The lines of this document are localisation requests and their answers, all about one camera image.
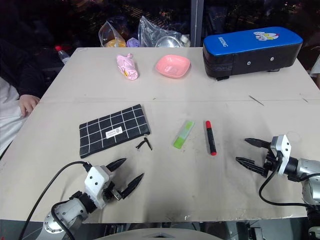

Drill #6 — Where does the blue and black padded box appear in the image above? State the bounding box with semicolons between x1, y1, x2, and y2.
202;26;304;82

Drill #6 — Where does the person's white garment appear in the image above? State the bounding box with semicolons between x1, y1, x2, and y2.
0;76;29;157

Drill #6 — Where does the red and black marker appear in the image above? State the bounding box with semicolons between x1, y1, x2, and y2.
205;120;218;157

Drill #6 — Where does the silver metal bowl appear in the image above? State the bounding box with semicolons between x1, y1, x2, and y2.
154;36;181;49

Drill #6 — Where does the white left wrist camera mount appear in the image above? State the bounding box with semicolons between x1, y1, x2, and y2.
83;165;114;210

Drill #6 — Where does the person's bare hand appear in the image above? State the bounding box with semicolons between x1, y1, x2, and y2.
19;94;41;117

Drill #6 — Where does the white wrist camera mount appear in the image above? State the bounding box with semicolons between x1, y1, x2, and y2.
270;134;293;176
83;165;114;210

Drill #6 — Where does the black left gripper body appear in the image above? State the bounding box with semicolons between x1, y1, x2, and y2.
102;181;124;204

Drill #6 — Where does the clear bag with orange contents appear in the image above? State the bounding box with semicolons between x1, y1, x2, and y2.
98;19;129;49

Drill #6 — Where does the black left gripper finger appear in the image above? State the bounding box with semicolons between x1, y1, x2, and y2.
121;172;145;200
105;157;128;173

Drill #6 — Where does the pink plastic bowl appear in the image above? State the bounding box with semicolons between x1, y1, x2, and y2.
154;54;192;80

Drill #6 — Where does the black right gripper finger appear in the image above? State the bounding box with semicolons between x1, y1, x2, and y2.
235;156;268;179
244;137;273;149

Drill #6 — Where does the green highlighter marker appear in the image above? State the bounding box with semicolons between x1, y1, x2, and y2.
172;120;196;151

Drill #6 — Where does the crumpled clear plastic bag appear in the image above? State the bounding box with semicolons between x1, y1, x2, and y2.
137;15;191;49

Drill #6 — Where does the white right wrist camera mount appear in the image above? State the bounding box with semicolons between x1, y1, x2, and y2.
270;134;293;176

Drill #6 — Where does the black grid pencil pouch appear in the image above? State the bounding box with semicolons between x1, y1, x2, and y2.
78;103;154;160

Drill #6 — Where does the purple plastic snack bag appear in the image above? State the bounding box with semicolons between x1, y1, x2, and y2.
126;37;140;49

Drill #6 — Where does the red-capped clear plastic bottle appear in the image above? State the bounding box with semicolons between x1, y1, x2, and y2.
54;45;71;65

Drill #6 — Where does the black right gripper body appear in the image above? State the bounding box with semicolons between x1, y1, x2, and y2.
262;146;282;176

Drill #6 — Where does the grey vertical pole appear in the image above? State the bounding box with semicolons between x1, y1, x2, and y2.
190;0;205;48

